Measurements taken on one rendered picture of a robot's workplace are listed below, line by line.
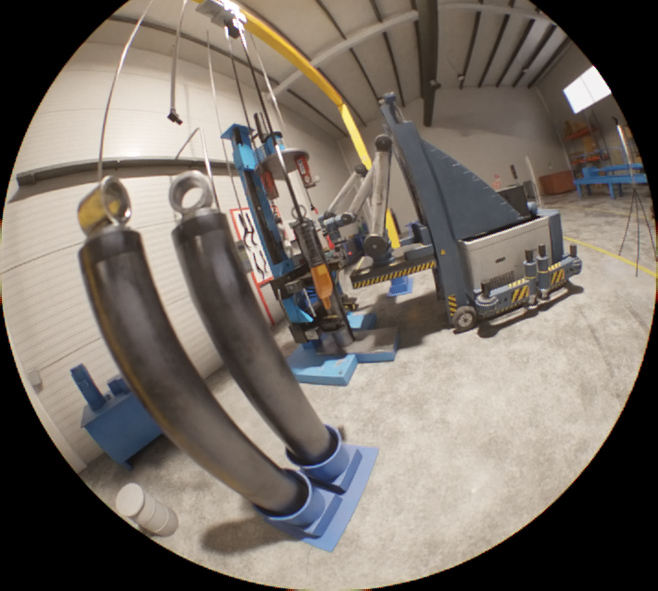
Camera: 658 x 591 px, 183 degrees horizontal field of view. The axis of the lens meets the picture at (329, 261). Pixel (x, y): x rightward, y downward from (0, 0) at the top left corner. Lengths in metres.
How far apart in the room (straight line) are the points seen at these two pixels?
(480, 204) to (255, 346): 1.97
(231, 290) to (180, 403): 0.35
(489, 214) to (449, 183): 0.47
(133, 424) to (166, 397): 1.93
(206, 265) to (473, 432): 1.54
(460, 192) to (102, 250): 2.14
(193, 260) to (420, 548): 1.49
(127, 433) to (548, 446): 3.05
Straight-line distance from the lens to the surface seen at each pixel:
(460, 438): 1.43
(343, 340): 2.15
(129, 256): 0.55
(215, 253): 0.63
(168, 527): 1.90
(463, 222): 1.98
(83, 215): 0.66
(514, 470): 1.38
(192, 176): 0.75
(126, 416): 2.44
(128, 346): 0.54
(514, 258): 2.21
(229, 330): 0.65
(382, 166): 1.73
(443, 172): 1.96
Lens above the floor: 1.28
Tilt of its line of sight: 7 degrees down
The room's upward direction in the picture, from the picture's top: 19 degrees counter-clockwise
